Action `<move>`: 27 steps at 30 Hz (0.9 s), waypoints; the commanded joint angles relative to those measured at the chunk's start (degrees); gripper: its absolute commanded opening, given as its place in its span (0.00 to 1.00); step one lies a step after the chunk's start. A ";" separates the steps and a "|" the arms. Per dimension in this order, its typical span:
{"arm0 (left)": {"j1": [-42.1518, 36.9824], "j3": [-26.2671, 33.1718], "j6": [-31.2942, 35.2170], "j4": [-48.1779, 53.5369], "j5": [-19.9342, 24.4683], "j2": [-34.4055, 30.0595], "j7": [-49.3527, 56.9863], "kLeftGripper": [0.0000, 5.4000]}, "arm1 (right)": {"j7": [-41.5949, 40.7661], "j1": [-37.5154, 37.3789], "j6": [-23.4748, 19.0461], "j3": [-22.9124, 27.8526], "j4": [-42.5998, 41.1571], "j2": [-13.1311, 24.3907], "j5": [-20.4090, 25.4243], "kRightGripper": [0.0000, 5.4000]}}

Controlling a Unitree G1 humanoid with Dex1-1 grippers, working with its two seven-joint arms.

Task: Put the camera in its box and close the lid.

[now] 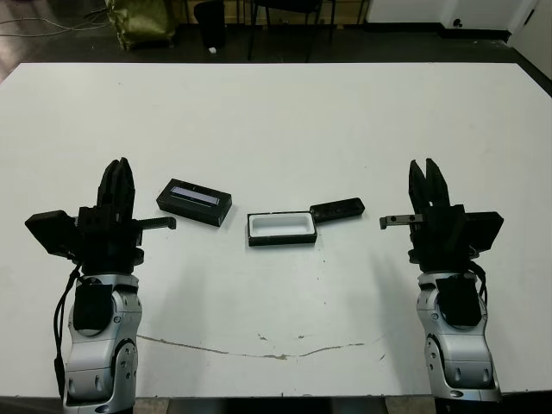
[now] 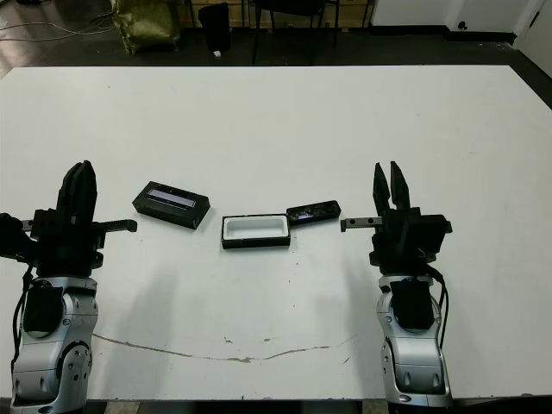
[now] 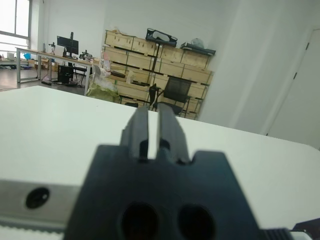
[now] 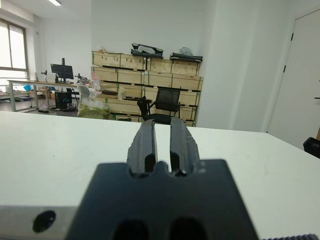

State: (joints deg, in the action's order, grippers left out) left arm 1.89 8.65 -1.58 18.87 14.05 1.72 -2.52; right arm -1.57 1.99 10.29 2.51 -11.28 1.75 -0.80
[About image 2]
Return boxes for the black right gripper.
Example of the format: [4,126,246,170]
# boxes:
[340,160,432,275]

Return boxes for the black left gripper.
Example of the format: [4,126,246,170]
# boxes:
[24,160,139,277]

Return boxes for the slim black camera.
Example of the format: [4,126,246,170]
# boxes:
[285,200,342,226]

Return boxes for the black box lid with tape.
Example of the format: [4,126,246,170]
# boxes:
[132,180,211,231]

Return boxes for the black box base white insert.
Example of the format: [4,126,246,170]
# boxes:
[221,213,292,250]

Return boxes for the green plastic sack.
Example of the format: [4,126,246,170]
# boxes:
[107,0,182,55]

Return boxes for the black office chair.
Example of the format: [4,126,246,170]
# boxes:
[249,0,342,66]

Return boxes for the white door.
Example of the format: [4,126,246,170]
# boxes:
[512,0,552,61]

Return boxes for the tall black bin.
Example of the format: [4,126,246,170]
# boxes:
[198,2,232,53]

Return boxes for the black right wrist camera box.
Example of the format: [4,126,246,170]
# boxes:
[403,213,453,262]

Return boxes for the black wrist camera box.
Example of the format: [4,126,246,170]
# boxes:
[403,213,453,262]
[0,212,38,262]

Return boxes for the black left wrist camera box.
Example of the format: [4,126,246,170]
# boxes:
[0,212,38,262]

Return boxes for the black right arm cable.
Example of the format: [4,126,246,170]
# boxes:
[424,262,450,350]

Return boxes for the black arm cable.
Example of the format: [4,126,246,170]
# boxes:
[10,262,38,367]
[424,262,450,350]

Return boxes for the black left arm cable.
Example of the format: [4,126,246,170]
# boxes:
[10,262,38,367]

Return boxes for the thin white floor cable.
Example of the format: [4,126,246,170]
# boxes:
[0,19,117,42]

